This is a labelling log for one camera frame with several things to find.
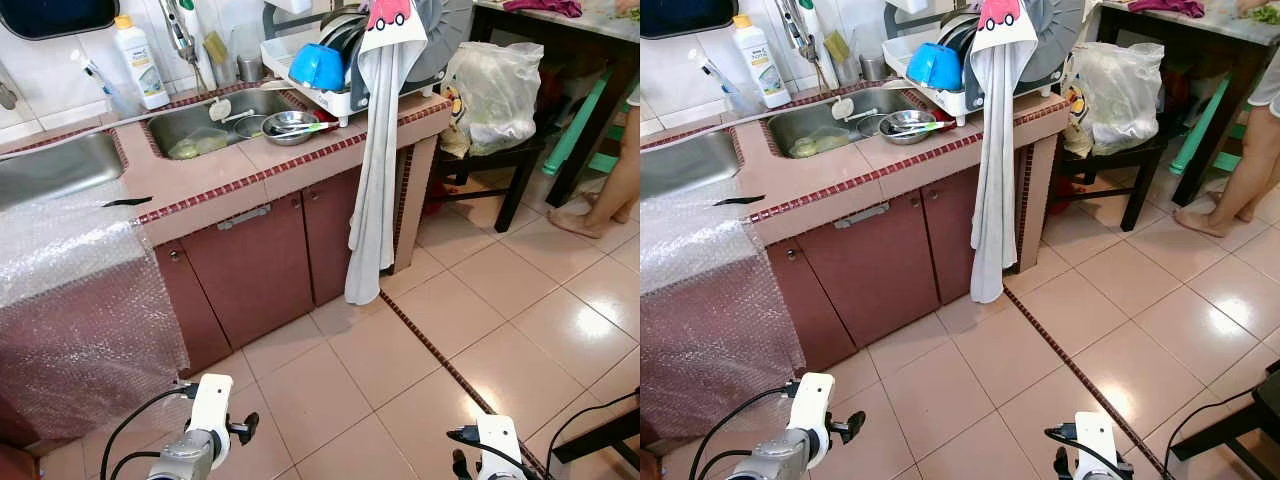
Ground black plastic tray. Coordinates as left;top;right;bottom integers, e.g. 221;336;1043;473
0;0;121;42
640;0;741;41

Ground pale green cloth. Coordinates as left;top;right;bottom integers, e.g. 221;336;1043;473
168;130;231;161
790;130;846;159

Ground black table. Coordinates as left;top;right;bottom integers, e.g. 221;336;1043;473
1095;0;1280;208
470;0;641;209

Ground black dishes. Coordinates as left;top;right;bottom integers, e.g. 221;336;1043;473
320;10;369;61
938;10;986;56

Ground blue plastic bowl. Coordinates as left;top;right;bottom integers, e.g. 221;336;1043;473
288;42;347;93
906;42;966;93

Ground steel drawer handle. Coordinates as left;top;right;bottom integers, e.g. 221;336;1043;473
835;203;891;229
217;204;272;231

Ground person's bare leg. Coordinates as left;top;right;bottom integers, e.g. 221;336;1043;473
1172;75;1280;239
547;100;641;239

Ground steel kitchen faucet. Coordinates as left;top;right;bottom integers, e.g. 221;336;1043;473
780;0;831;86
160;0;216;91

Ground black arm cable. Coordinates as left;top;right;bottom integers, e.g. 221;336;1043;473
100;383;196;480
447;390;641;480
1045;385;1280;480
690;383;798;480

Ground yellow green dish sponge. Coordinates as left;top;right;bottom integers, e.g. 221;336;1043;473
823;30;853;86
203;32;233;86

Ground steel sink basin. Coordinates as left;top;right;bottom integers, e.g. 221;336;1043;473
640;128;743;201
765;85;906;161
0;130;128;213
147;87;301;161

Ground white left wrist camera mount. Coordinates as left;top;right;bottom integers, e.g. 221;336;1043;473
187;374;234;469
787;373;836;469

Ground maroon cabinet door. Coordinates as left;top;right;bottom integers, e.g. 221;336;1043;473
180;190;317;351
300;165;363;307
153;240;233;379
920;165;979;304
765;240;851;373
795;190;941;349

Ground maroon cloth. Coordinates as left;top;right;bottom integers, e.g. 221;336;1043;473
503;0;583;19
1128;0;1206;19

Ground white grey hanging towel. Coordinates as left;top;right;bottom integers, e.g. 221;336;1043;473
344;0;429;306
968;0;1041;304

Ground steel bowl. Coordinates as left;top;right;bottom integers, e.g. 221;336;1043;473
880;109;938;146
262;110;321;147

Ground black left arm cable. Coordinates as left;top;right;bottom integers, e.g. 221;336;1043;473
100;383;196;480
690;383;798;480

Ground black furniture frame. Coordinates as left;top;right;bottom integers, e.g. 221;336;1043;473
550;408;641;469
1170;395;1280;461

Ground green plastic stool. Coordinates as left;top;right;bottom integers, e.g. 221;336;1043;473
540;68;623;177
1168;75;1249;176

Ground white ladle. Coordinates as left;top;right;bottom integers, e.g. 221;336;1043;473
832;97;881;123
208;97;256;126

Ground clear spray bottle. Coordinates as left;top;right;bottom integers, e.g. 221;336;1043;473
688;50;746;116
70;50;129;119

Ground clear bubble wrap sheet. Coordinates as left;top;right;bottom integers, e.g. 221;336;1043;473
640;190;806;446
0;183;191;443

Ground grey round pan lid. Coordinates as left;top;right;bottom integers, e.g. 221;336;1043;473
1020;0;1086;96
405;0;476;96

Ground white dish rack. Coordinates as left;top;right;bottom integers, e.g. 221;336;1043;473
262;0;476;119
883;0;1086;119

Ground yellow printed bag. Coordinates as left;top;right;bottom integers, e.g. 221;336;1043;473
438;82;471;159
1060;78;1091;156

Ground black stool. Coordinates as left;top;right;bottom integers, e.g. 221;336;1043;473
428;125;549;234
1048;130;1171;233

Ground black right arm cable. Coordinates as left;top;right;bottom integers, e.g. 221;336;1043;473
1045;385;1280;480
447;390;641;480

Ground white dish soap bottle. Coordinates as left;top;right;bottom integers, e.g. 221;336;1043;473
112;15;171;111
732;14;793;109

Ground clear plastic bag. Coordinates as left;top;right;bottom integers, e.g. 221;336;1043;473
1062;42;1167;156
440;42;547;158

